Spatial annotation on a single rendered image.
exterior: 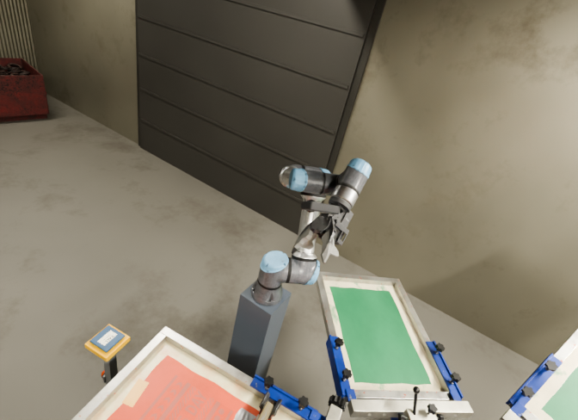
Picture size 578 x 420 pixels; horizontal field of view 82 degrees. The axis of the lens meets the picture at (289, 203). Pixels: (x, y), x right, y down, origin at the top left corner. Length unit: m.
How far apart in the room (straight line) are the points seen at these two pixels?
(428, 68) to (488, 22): 0.49
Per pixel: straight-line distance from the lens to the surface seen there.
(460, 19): 3.20
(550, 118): 3.22
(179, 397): 1.64
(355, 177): 1.03
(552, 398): 2.03
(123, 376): 1.66
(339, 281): 2.22
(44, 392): 2.88
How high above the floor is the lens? 2.40
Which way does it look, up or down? 31 degrees down
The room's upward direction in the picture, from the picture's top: 14 degrees clockwise
